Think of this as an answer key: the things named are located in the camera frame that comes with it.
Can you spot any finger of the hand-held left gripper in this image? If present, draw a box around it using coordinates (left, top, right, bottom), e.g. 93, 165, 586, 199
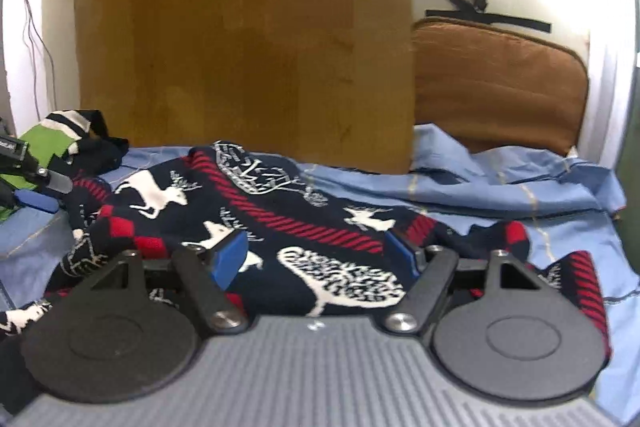
12, 188, 61, 214
22, 157, 74, 196

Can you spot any brown cushion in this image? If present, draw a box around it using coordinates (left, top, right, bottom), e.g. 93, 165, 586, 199
411, 17, 590, 158

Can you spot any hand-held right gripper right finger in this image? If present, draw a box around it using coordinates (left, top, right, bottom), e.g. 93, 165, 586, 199
382, 229, 548, 337

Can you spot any navy red reindeer sweater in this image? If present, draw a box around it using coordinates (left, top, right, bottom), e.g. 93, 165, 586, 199
0, 139, 613, 360

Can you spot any thin dark cable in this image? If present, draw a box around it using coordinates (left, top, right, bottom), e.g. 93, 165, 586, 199
12, 0, 57, 120

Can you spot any green striped clothes pile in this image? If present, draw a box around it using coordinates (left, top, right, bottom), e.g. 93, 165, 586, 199
0, 108, 131, 223

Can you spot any wood-pattern board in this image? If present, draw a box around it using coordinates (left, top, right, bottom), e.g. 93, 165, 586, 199
72, 0, 417, 175

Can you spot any blue bed sheet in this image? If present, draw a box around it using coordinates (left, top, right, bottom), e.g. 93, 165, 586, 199
0, 122, 640, 427

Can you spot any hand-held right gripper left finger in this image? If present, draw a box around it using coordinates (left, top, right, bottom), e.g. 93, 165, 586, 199
86, 229, 249, 337

